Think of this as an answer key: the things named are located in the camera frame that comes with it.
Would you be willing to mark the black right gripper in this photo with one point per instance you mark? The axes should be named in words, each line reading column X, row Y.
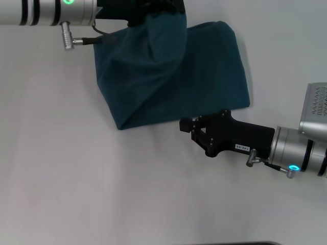
column 230, row 135

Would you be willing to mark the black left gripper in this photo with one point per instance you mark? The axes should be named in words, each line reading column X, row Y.
column 143, row 10

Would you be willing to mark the teal t-shirt with pink lettering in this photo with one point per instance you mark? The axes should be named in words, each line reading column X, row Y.
column 166, row 76

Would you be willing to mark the white and silver right arm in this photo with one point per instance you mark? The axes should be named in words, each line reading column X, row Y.
column 291, row 148

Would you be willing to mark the white and silver left arm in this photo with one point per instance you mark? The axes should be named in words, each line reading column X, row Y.
column 46, row 11

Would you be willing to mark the silver connector plug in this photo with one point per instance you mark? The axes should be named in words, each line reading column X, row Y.
column 291, row 173
column 67, row 35
column 251, row 158

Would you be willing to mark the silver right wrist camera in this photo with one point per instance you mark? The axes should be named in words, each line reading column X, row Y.
column 314, row 109

